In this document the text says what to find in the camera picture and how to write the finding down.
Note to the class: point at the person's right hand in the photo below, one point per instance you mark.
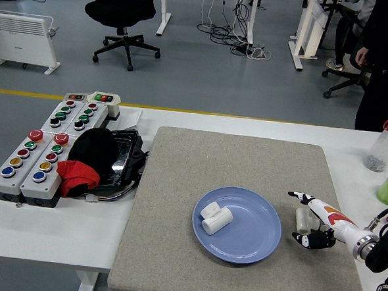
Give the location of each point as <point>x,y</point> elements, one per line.
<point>361,57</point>

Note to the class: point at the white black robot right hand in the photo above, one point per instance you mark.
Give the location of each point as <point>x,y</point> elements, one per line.
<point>337,223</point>

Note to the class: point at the small white threaded pipe tee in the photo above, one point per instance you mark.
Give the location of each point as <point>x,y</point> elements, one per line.
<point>303,221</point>

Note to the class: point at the large white pipe tee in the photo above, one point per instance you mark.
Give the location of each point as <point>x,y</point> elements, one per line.
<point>217,221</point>

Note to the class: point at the blue plate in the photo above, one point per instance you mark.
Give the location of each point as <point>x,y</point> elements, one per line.
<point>251,228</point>

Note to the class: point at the black chair base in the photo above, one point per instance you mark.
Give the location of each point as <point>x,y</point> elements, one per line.
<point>342,82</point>

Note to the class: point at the seated person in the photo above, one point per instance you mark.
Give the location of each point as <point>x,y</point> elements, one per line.
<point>367,11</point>

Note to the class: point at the white desk with panel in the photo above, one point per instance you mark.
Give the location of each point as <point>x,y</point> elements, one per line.
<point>308,27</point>

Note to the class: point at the clear bottle red lid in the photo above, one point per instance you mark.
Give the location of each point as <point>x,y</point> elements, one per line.
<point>383,147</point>

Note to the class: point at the grey-brown mat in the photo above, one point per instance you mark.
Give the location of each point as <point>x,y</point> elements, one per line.
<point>213,160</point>

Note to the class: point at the black plastic tray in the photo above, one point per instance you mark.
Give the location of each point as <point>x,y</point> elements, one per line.
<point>124,154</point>

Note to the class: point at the black office chair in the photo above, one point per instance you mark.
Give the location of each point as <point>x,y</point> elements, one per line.
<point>119,12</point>

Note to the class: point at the black cloth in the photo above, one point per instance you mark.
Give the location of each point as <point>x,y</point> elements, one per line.
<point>95,149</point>

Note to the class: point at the four-button grey control box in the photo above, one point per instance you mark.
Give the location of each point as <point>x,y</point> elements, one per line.
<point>70,116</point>
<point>95,116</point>

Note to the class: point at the red cloth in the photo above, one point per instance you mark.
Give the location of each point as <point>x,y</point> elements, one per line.
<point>77,174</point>

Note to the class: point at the white table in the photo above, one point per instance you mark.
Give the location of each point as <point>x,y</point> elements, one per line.
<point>60,229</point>

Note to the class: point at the white panel heater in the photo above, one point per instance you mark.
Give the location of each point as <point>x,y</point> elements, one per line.
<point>19,39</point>

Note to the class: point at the white desk frame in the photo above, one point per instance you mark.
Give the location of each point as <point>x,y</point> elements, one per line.
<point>163,5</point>

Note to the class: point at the white green-red switch box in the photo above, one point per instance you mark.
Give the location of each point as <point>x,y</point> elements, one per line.
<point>104,97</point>

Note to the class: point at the small grey switch box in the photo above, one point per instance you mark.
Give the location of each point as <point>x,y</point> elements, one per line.
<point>75,96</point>

